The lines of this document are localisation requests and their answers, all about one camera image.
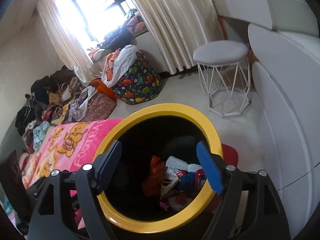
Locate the dark framed window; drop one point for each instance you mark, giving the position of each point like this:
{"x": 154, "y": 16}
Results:
{"x": 96, "y": 17}

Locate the white wire frame stool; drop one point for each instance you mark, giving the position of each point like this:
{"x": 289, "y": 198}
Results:
{"x": 225, "y": 76}

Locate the white cloth in basket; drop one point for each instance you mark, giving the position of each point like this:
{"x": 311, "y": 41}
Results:
{"x": 117, "y": 64}

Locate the white vanity desk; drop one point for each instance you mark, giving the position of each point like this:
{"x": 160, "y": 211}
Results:
{"x": 286, "y": 15}

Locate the light blue garment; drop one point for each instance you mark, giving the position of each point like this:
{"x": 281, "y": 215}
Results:
{"x": 39, "y": 134}

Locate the pile of clothes on bed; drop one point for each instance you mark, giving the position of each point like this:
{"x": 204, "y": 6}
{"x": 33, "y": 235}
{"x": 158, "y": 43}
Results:
{"x": 49, "y": 100}

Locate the cream curtain left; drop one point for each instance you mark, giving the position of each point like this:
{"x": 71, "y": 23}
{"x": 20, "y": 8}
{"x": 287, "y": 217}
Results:
{"x": 68, "y": 48}

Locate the cream curtain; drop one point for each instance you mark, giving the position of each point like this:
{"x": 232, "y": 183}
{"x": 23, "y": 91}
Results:
{"x": 179, "y": 27}
{"x": 68, "y": 48}

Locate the clothes on window sill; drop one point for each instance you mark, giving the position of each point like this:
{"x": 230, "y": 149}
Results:
{"x": 133, "y": 27}

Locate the red snack packet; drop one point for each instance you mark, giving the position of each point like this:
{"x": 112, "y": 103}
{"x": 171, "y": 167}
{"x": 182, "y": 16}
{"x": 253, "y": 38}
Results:
{"x": 181, "y": 173}

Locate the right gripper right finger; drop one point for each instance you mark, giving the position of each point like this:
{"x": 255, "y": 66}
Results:
{"x": 250, "y": 206}

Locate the red cylinder roller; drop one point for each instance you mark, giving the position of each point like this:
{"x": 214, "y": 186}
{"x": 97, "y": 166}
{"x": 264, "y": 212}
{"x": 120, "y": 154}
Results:
{"x": 200, "y": 179}

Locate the dinosaur print laundry basket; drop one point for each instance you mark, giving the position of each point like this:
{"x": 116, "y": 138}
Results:
{"x": 141, "y": 83}

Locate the orange bag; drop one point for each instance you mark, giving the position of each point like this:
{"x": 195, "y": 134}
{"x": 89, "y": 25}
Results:
{"x": 101, "y": 87}

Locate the white curved cabinet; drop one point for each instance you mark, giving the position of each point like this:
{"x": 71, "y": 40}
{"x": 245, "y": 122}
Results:
{"x": 286, "y": 78}

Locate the cream curtain right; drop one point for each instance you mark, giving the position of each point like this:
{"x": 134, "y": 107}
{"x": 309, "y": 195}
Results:
{"x": 179, "y": 27}

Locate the blue paper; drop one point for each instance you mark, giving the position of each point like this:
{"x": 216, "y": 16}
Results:
{"x": 187, "y": 182}

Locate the red plastic wrapper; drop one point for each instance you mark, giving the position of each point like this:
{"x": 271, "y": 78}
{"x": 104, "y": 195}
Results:
{"x": 152, "y": 186}

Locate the floral fabric bag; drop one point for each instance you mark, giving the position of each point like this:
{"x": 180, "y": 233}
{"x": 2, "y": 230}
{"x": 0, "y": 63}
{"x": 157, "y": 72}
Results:
{"x": 99, "y": 107}

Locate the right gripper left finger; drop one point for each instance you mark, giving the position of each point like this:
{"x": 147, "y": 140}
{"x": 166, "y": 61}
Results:
{"x": 90, "y": 181}

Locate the pink cartoon bear blanket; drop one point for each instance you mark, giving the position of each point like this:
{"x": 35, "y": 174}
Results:
{"x": 66, "y": 147}

